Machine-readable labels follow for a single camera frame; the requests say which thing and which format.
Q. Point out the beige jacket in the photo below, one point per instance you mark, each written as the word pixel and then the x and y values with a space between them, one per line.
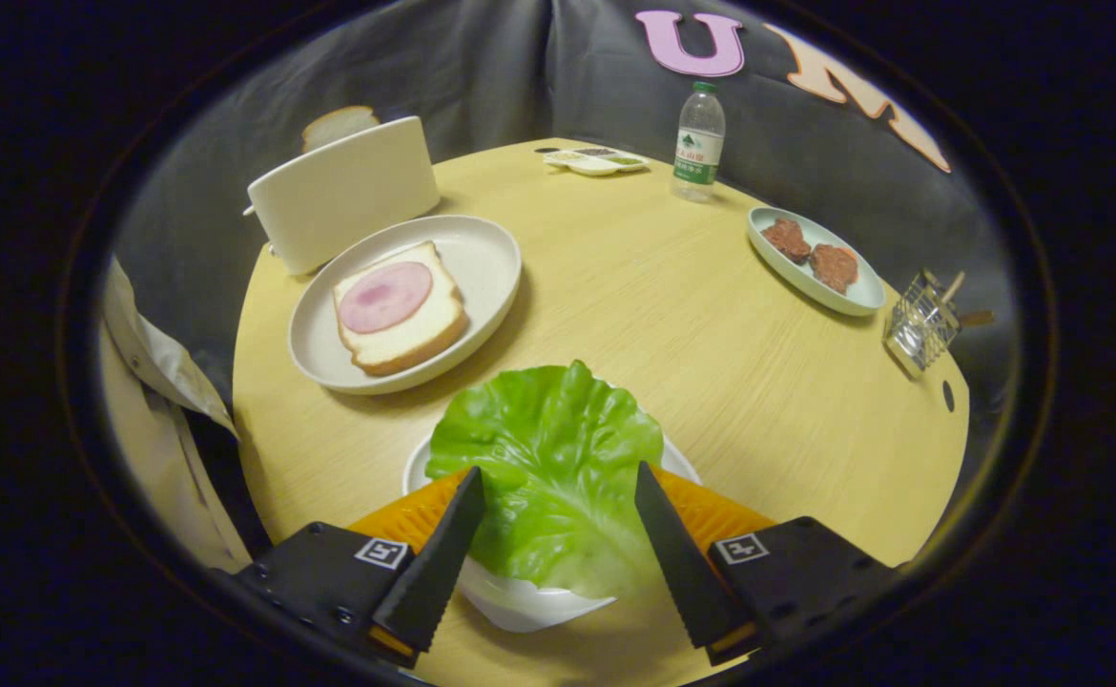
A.
pixel 153 439

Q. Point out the clear water bottle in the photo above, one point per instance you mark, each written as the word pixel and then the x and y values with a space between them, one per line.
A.
pixel 698 143

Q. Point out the green lettuce leaf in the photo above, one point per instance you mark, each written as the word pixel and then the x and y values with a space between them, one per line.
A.
pixel 548 448

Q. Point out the black backdrop cloth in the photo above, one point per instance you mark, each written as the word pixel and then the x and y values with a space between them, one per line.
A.
pixel 482 67

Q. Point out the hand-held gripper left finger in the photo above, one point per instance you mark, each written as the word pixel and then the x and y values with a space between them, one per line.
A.
pixel 444 563

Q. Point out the brown meat piece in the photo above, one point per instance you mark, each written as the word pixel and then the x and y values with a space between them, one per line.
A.
pixel 835 267
pixel 787 239

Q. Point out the pale green oval plate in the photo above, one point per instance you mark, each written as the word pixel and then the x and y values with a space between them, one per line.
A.
pixel 806 286

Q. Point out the pink ham slice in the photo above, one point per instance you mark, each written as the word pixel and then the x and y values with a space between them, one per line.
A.
pixel 384 297

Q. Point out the plain bread slice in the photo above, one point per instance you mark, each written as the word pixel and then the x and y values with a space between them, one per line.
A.
pixel 339 124

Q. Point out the white divided seasoning tray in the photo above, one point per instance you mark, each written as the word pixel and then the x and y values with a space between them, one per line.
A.
pixel 594 164

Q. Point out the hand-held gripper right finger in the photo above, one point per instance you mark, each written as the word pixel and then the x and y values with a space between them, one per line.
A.
pixel 677 563

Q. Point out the small white bowl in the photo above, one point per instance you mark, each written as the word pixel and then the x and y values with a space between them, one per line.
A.
pixel 520 611

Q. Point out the beige round plate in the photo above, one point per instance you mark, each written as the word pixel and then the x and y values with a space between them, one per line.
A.
pixel 486 267

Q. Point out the white toaster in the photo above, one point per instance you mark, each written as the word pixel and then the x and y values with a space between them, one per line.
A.
pixel 343 196

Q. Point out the bread slice with crust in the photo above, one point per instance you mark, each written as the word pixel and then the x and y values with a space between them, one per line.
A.
pixel 415 339

